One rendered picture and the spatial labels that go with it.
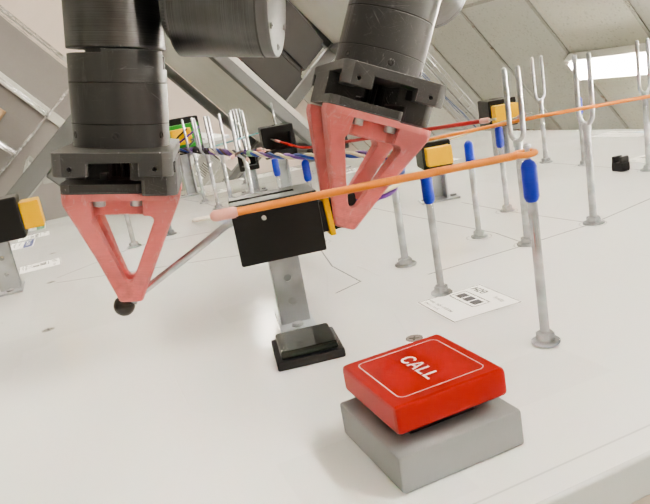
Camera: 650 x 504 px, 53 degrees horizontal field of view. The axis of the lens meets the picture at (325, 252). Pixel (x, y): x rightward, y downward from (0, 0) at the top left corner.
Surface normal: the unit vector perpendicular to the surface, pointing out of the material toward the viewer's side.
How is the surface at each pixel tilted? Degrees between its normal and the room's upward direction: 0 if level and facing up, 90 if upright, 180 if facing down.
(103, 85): 105
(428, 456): 90
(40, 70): 90
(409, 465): 90
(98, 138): 114
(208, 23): 129
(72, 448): 50
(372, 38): 110
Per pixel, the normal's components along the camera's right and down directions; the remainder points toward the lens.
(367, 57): -0.35, 0.08
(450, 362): -0.18, -0.95
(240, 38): -0.10, 0.82
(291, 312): 0.17, 0.22
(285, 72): 0.40, 0.18
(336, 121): 0.09, 0.55
